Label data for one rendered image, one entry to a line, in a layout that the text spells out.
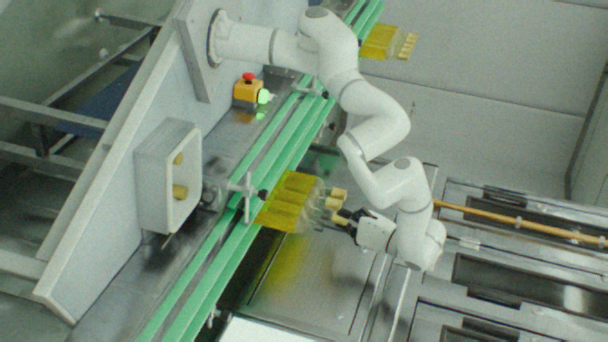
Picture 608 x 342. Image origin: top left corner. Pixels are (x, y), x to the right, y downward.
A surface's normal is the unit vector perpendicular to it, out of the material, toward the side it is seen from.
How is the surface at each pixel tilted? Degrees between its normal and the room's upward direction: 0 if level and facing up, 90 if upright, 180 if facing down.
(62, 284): 0
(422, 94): 90
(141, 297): 90
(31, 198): 90
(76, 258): 0
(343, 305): 90
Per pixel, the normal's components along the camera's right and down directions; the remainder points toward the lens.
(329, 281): 0.07, -0.83
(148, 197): -0.31, 0.52
